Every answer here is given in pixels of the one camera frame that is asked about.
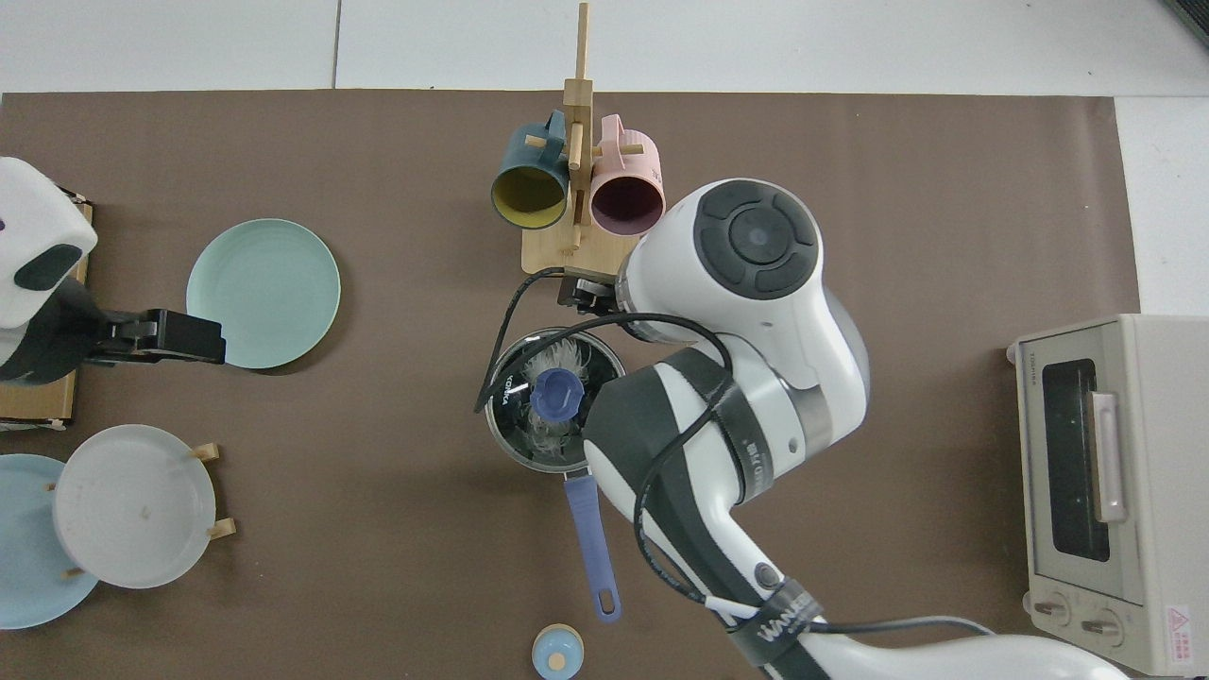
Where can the white vermicelli bundle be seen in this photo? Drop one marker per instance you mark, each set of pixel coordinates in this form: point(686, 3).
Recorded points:
point(559, 354)

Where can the glass lid blue knob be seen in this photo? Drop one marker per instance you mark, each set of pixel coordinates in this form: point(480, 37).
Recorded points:
point(510, 427)

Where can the green round plate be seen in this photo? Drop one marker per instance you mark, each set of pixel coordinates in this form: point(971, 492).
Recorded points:
point(264, 293)

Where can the wooden plate rack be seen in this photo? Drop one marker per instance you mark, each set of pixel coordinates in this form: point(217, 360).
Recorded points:
point(204, 451)

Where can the grey round plate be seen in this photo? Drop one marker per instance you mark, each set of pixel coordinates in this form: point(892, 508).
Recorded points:
point(132, 505)

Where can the light blue round plate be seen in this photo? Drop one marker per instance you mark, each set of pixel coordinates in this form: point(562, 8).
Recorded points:
point(28, 586)

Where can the wooden cup stand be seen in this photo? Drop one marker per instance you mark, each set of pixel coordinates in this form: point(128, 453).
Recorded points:
point(581, 255)

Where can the pink cup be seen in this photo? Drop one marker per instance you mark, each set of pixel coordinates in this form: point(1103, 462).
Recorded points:
point(623, 203)

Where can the dark teal cup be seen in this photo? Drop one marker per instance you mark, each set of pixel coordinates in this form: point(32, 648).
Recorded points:
point(529, 194)

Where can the brown table cloth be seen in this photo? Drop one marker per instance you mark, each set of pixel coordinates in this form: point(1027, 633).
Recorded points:
point(397, 548)

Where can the small blue round thing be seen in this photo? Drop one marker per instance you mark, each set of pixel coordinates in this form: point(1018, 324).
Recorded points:
point(557, 654)

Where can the pale toaster oven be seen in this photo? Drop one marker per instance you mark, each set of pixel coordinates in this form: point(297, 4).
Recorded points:
point(1162, 529)

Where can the dark grey panel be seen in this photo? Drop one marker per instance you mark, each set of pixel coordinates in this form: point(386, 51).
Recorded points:
point(1192, 17)

